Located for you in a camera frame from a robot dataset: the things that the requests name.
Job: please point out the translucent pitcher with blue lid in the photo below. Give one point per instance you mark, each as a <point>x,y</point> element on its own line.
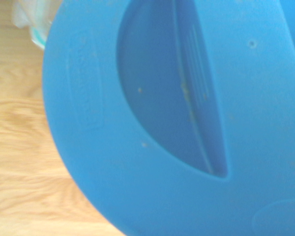
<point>100,172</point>

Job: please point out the glass container with teal lid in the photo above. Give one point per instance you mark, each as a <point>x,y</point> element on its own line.
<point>37,14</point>

